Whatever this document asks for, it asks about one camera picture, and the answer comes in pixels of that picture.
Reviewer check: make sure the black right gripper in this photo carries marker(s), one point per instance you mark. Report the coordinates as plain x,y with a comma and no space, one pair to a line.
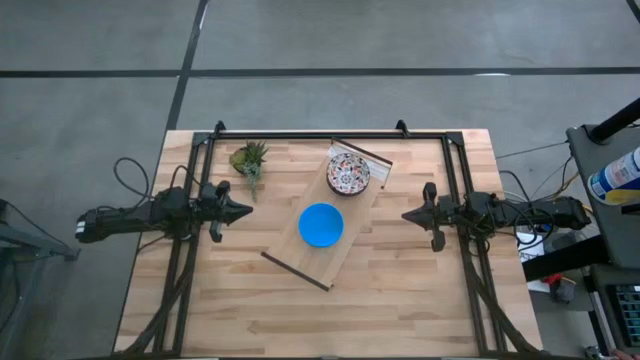
445,212

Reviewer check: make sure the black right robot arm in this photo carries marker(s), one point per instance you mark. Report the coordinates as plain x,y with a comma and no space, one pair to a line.
540,212

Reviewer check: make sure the blue plastic mini bowl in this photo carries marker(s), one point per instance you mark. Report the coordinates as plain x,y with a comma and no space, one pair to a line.
321,225

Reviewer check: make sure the black metal table frame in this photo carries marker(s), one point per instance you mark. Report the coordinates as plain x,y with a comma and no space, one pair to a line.
325,135

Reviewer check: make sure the green succulent plant in pot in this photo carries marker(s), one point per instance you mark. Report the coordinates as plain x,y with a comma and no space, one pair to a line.
250,162

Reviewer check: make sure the grey equipment cart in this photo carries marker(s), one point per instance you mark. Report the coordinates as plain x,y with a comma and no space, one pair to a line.
610,230

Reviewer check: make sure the device with keypad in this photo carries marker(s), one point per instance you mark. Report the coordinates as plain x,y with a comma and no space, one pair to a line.
622,305

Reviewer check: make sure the white spray bottle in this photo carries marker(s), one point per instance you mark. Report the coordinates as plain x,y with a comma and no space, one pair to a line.
617,177

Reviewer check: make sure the black pole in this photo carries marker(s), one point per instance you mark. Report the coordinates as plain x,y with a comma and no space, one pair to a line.
617,120

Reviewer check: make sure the black bowl with patterned inside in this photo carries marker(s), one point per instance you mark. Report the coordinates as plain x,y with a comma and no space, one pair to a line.
348,173

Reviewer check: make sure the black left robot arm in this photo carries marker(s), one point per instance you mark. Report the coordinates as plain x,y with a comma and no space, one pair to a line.
125,220

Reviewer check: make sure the grey metal stand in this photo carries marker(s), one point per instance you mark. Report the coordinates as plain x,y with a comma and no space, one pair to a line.
30,242

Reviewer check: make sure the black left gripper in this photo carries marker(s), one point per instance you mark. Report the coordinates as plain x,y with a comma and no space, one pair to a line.
217,210

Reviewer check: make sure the white paper sheet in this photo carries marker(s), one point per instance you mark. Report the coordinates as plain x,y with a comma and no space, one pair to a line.
531,247

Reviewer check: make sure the red and black tool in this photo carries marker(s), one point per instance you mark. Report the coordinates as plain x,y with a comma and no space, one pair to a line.
560,289

